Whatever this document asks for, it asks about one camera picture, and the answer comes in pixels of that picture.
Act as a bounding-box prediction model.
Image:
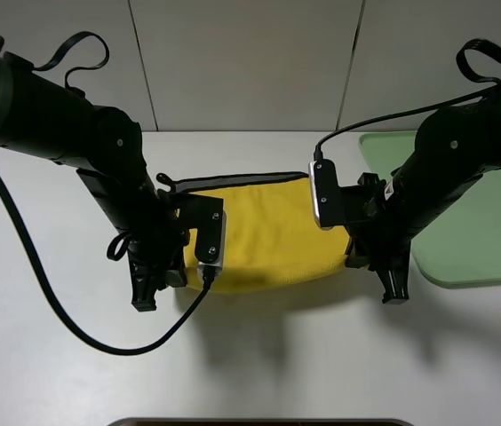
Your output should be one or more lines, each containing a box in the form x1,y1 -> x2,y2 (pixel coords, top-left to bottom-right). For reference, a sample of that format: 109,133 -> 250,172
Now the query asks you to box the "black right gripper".
345,172 -> 410,304

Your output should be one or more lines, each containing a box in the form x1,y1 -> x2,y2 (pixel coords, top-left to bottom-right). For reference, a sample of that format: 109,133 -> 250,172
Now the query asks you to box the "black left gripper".
107,194 -> 188,312

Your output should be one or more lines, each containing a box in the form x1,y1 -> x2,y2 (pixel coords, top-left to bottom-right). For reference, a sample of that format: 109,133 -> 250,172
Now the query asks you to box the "yellow microfiber towel black trim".
156,171 -> 349,294

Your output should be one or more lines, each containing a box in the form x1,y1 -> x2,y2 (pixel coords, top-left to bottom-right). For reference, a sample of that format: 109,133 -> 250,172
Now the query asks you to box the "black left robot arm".
0,37 -> 183,312

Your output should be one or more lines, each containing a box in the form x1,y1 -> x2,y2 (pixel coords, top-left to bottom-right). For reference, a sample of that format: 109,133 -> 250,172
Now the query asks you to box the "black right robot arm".
341,89 -> 501,304

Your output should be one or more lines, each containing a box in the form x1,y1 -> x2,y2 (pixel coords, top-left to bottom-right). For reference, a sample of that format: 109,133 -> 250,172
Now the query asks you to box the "light green plastic tray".
357,132 -> 501,290

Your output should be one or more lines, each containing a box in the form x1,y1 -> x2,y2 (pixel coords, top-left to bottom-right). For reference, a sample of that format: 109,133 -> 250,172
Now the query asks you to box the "black left camera cable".
0,137 -> 216,356

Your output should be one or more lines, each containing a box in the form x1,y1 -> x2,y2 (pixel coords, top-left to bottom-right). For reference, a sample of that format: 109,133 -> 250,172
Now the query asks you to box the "black camera cable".
313,73 -> 501,162
0,137 -> 216,356

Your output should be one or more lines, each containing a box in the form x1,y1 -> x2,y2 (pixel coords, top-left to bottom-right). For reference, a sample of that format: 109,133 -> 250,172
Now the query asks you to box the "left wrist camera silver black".
171,193 -> 227,288

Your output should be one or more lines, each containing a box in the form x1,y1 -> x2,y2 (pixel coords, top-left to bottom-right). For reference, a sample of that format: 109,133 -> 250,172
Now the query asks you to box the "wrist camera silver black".
171,193 -> 227,288
308,159 -> 357,231

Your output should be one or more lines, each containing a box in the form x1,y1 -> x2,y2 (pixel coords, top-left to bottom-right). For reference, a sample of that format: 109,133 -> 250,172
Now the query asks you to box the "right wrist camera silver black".
308,159 -> 357,231

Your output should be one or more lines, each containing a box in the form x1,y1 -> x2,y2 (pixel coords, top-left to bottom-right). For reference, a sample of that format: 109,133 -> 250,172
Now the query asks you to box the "black right camera cable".
313,73 -> 501,162

